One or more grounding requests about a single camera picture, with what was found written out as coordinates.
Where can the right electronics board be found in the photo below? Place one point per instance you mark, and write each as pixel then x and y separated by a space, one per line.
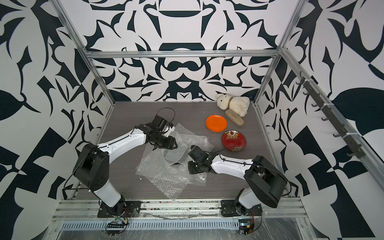
pixel 246 226

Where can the white plush bunny toy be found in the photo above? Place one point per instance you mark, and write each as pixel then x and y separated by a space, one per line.
pixel 239 105

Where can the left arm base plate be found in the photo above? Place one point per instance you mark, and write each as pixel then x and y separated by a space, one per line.
pixel 127 209

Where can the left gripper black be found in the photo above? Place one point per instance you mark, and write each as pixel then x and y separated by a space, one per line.
pixel 171 143

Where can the left electronics board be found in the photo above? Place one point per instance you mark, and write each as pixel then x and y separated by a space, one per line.
pixel 116 227

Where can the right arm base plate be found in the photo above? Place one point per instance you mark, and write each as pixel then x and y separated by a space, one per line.
pixel 235 208

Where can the clear bubble wrap sheet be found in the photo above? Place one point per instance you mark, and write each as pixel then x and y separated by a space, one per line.
pixel 170 189
pixel 184 136
pixel 153 165

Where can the black wall hook rail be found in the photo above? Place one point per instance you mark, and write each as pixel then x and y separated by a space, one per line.
pixel 333 116

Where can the orange bubble plate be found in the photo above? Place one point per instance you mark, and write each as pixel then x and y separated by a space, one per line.
pixel 216 123

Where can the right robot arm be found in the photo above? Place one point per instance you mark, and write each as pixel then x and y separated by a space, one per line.
pixel 266 183

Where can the electronics board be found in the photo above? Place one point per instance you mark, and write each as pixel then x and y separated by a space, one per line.
pixel 116 227
pixel 246 226

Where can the aluminium frame rail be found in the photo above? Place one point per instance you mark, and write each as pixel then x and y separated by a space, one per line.
pixel 180 54

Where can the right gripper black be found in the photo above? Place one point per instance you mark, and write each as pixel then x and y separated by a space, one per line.
pixel 190 170

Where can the tan wooden brush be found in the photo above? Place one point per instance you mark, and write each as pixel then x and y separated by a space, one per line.
pixel 234 117

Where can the red floral dinner plate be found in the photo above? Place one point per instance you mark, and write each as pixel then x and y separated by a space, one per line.
pixel 233 140

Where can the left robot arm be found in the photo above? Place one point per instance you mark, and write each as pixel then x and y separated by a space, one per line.
pixel 93 166

